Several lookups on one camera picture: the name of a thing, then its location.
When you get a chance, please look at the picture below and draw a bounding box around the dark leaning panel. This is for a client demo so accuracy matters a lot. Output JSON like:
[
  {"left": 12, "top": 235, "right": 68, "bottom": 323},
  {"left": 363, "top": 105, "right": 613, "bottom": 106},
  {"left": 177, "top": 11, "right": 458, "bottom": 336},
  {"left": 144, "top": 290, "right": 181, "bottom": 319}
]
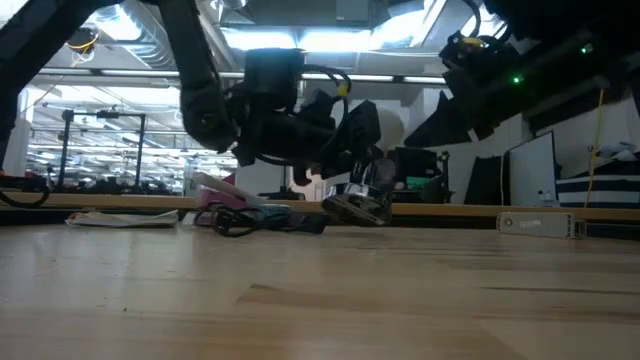
[{"left": 463, "top": 154, "right": 509, "bottom": 206}]

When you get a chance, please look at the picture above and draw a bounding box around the pink stapler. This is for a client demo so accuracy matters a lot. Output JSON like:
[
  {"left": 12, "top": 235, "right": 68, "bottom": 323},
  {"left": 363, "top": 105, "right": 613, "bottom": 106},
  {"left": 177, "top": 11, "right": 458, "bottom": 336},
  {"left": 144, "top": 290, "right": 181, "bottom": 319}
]
[{"left": 191, "top": 171, "right": 269, "bottom": 225}]

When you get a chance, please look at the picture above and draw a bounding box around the black background rig frame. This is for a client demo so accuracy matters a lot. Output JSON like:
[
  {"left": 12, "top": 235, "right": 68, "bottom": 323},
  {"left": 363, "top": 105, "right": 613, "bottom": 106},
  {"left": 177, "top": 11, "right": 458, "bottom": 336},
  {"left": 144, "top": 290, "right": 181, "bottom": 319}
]
[{"left": 56, "top": 108, "right": 148, "bottom": 195}]

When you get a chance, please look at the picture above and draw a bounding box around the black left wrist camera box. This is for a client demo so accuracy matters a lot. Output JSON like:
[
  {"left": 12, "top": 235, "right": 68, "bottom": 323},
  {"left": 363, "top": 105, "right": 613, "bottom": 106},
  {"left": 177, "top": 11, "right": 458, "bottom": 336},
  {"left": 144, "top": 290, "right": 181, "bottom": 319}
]
[{"left": 343, "top": 98, "right": 384, "bottom": 154}]

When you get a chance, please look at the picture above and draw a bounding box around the black monitor equipment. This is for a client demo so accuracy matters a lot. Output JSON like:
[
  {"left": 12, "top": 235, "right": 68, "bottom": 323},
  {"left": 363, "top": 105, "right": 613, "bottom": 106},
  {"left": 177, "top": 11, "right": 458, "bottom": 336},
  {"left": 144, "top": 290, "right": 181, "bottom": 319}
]
[{"left": 393, "top": 146, "right": 455, "bottom": 205}]

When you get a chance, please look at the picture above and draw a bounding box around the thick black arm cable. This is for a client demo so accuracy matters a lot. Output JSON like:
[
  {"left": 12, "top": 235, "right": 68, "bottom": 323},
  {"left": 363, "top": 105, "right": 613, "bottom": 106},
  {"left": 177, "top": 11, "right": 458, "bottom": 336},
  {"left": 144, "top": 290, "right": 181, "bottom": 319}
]
[{"left": 0, "top": 169, "right": 52, "bottom": 210}]

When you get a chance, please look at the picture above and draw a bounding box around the white board panel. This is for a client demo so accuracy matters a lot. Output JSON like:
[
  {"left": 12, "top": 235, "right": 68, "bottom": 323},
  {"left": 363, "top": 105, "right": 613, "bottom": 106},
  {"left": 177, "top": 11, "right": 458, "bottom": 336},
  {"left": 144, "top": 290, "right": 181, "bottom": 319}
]
[{"left": 506, "top": 130, "right": 559, "bottom": 207}]

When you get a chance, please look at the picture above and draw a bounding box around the dark white striped box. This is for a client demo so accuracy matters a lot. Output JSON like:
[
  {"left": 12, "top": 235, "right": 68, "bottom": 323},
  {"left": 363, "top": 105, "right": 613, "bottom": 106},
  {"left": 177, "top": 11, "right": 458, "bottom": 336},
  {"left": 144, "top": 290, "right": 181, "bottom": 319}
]
[{"left": 554, "top": 173, "right": 640, "bottom": 209}]

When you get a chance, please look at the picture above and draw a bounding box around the yellow cable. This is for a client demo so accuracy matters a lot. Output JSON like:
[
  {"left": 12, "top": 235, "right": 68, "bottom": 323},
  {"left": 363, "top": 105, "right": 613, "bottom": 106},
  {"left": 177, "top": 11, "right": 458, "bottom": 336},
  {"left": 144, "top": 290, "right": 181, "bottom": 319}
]
[{"left": 583, "top": 87, "right": 607, "bottom": 206}]

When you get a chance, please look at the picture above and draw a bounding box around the ceiling light strip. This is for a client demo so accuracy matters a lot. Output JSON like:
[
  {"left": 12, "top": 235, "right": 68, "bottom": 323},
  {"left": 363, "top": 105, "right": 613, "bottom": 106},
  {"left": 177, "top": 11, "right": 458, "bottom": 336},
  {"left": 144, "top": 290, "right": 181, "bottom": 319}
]
[{"left": 401, "top": 74, "right": 447, "bottom": 85}]

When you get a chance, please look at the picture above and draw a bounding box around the black lamp power cord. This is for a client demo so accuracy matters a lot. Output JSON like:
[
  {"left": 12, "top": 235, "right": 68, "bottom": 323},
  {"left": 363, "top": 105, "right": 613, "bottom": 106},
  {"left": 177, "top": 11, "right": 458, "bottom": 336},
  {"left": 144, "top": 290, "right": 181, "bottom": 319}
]
[{"left": 193, "top": 202, "right": 332, "bottom": 238}]

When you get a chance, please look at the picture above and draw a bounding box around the ceiling camera with yellow cable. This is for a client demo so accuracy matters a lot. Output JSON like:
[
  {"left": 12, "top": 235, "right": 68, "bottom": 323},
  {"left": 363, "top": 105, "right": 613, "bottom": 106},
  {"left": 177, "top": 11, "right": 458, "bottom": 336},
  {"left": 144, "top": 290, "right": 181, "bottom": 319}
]
[{"left": 65, "top": 26, "right": 101, "bottom": 66}]

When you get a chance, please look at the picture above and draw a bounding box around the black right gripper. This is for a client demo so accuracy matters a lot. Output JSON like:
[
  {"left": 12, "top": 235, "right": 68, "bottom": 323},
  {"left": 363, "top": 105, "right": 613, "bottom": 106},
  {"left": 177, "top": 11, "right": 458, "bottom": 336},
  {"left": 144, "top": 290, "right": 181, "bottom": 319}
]
[{"left": 402, "top": 30, "right": 526, "bottom": 150}]

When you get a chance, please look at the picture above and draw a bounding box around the grey metal hinge piece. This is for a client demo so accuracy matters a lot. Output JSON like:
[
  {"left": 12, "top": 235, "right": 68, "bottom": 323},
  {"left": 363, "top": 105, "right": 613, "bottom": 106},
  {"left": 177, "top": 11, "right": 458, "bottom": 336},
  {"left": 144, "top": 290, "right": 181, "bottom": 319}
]
[{"left": 495, "top": 210, "right": 588, "bottom": 240}]

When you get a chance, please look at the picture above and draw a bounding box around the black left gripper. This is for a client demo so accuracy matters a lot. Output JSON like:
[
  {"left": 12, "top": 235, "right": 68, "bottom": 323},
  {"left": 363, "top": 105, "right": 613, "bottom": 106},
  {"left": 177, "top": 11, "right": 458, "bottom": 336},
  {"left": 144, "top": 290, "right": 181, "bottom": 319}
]
[{"left": 278, "top": 93, "right": 387, "bottom": 187}]

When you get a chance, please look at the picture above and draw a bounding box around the brown wooden desk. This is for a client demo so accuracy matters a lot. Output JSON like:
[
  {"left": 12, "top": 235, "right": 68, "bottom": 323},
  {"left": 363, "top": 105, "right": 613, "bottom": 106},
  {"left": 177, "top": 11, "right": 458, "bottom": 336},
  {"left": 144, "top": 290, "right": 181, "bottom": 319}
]
[{"left": 0, "top": 191, "right": 640, "bottom": 222}]

